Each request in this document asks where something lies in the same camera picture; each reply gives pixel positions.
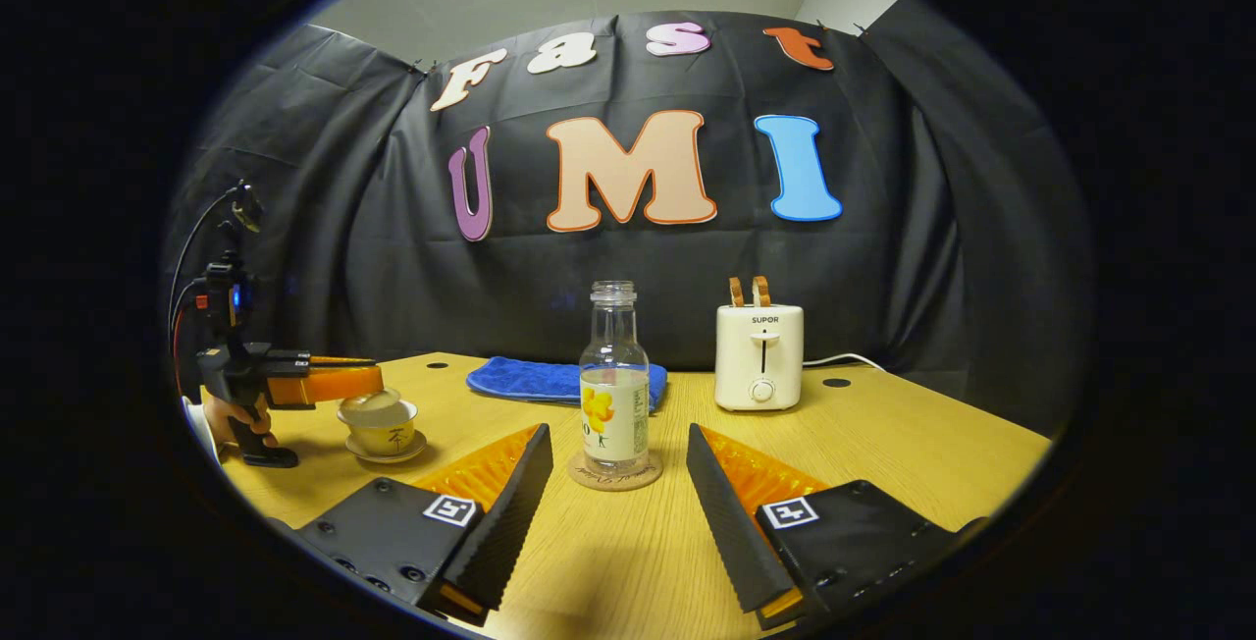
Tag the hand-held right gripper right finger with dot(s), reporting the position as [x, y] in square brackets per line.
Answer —
[731, 532]

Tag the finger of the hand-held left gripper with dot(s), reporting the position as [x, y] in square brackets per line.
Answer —
[334, 385]
[343, 360]

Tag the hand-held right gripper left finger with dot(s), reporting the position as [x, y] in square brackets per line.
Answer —
[505, 532]

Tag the round wooden coaster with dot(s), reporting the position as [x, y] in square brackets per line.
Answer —
[589, 483]

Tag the clear water bottle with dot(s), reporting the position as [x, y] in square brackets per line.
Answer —
[613, 365]

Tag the yellow teacup saucer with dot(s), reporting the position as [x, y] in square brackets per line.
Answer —
[412, 449]

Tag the blue folded towel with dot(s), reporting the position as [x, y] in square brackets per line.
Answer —
[520, 380]

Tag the white toaster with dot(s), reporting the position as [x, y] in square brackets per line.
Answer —
[758, 355]

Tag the toast slice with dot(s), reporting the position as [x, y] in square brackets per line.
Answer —
[761, 291]
[736, 293]

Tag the black backdrop cloth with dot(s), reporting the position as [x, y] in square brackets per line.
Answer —
[589, 267]

